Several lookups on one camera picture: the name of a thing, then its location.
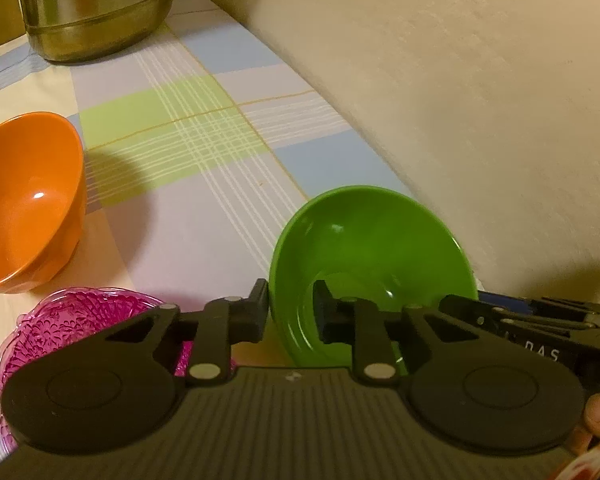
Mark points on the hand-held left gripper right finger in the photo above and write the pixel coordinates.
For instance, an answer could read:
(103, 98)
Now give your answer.
(322, 312)

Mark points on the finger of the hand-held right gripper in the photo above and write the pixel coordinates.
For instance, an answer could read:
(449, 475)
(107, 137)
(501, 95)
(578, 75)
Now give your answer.
(520, 307)

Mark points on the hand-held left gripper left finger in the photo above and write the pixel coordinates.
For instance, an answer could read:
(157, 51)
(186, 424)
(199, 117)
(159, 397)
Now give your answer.
(260, 310)

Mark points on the large green plastic bowl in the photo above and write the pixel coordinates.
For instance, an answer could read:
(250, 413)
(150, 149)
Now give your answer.
(370, 230)

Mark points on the small pink glass plate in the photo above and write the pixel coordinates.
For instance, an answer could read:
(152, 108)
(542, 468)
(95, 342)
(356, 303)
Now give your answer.
(95, 310)
(70, 317)

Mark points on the large pink glass plate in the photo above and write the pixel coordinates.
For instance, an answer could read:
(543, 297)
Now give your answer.
(35, 340)

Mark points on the orange plastic bowl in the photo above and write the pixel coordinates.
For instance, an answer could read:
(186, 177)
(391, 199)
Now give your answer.
(25, 200)

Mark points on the checked pastel tablecloth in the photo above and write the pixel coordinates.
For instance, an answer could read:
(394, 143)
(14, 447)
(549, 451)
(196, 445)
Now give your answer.
(195, 150)

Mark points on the steel steamer pot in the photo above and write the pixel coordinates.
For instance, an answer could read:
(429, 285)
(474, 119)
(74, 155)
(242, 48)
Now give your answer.
(90, 15)

